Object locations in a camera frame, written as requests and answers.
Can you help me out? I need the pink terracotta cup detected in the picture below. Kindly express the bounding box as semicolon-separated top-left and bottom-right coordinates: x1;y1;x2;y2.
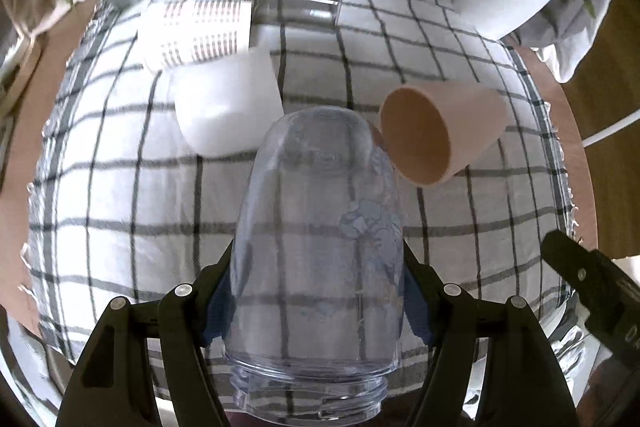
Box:
380;81;508;186

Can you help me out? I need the white frosted cup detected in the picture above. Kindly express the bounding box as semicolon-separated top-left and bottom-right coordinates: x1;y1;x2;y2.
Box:
171;48;284;158

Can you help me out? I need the brown houndstooth pattern cup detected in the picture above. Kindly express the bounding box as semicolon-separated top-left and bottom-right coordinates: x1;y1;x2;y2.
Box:
137;0;252;72

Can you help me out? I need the checked grey white tablecloth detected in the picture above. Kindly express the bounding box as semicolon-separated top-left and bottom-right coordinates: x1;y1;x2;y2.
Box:
29;0;573;361

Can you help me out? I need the white curved floor lamp pole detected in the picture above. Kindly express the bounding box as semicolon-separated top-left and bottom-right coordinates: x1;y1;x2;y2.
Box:
582;109;640;148

